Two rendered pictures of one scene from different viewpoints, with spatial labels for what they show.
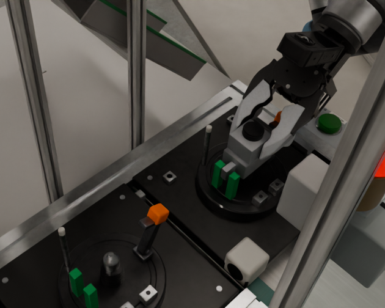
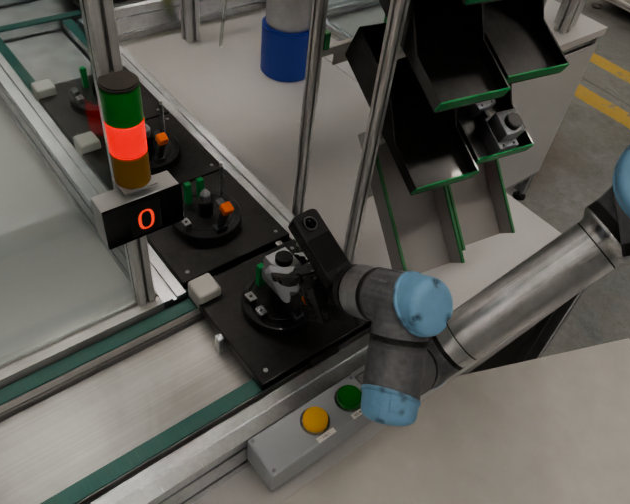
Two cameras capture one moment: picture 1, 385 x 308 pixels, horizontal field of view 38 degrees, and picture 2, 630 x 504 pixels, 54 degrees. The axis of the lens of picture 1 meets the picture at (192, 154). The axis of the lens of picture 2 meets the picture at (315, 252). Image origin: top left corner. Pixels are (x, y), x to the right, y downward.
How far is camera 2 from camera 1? 1.01 m
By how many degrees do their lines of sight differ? 60
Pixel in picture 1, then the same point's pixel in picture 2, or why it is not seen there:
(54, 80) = not seen: hidden behind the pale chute
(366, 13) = (352, 281)
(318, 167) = (165, 182)
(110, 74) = (451, 275)
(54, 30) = (505, 241)
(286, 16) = (594, 466)
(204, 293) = (186, 263)
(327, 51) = (308, 249)
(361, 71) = not seen: outside the picture
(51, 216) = (268, 199)
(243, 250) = (208, 282)
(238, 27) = (555, 402)
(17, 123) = not seen: hidden behind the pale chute
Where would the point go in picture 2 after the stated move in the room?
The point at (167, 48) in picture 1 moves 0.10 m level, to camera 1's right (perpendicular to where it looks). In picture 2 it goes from (389, 226) to (381, 265)
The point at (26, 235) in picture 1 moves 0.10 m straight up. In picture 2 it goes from (256, 190) to (258, 153)
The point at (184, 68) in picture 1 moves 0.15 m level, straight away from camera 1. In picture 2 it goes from (394, 263) to (475, 278)
